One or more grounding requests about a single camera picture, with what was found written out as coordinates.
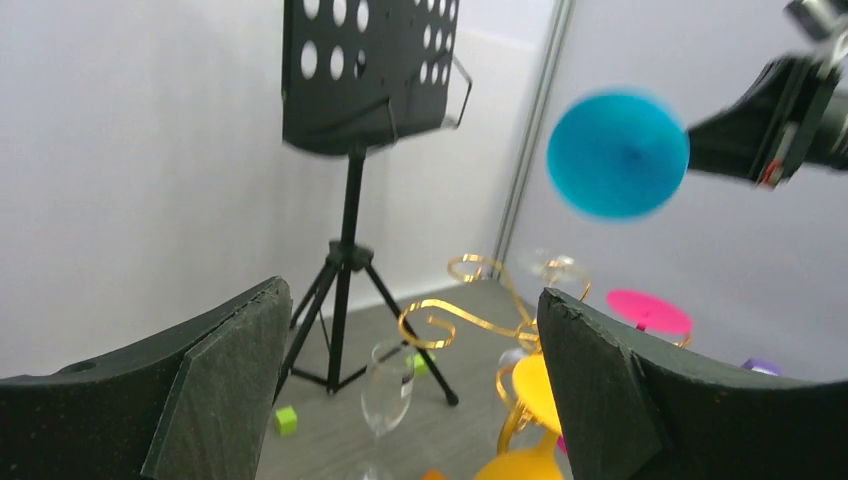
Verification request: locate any orange plastic goblet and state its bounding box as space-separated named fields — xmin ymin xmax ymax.
xmin=475 ymin=354 xmax=564 ymax=480

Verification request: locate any light green toy block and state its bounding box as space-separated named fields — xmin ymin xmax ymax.
xmin=406 ymin=353 xmax=430 ymax=376

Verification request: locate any pink plastic goblet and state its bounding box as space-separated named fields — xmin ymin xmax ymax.
xmin=606 ymin=289 xmax=693 ymax=335

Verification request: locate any small green toy cube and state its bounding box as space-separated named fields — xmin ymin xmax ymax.
xmin=274 ymin=406 xmax=298 ymax=436

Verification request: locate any gold wine glass rack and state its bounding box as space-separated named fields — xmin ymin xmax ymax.
xmin=397 ymin=253 xmax=694 ymax=457

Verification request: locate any blue plastic goblet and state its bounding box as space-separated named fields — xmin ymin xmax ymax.
xmin=546 ymin=88 xmax=690 ymax=221

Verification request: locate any tall clear flute glass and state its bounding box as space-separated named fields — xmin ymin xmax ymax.
xmin=518 ymin=248 xmax=581 ymax=283

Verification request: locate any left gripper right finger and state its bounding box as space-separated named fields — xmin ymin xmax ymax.
xmin=537 ymin=289 xmax=847 ymax=479

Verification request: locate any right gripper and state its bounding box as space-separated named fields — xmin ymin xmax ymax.
xmin=687 ymin=1 xmax=847 ymax=188

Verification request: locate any black music stand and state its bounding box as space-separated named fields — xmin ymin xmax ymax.
xmin=279 ymin=0 xmax=464 ymax=394

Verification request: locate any small clear wine glass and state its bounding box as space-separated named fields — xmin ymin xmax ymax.
xmin=352 ymin=340 xmax=416 ymax=479

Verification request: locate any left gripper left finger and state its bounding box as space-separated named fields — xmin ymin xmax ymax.
xmin=1 ymin=277 xmax=292 ymax=479

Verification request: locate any purple tape dispenser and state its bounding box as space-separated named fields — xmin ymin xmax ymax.
xmin=741 ymin=358 xmax=782 ymax=376

